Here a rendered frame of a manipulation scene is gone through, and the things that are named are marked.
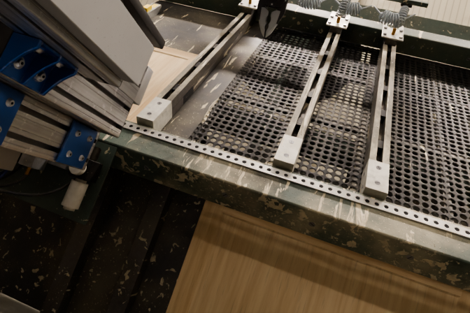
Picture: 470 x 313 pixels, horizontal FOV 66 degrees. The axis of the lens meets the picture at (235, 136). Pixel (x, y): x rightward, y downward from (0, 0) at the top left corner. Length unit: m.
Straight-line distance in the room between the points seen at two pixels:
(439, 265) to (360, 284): 0.28
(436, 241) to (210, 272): 0.68
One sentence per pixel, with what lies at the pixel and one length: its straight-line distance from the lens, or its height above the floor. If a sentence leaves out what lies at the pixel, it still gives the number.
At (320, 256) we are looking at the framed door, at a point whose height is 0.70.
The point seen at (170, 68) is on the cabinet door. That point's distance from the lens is 1.56.
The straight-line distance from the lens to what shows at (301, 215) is 1.02.
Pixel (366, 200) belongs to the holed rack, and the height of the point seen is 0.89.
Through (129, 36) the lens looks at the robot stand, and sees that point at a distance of 0.54.
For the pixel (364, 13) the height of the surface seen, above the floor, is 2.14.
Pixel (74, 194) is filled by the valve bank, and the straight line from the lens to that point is 1.11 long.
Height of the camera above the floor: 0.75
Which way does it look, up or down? 11 degrees up
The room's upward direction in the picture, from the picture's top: 19 degrees clockwise
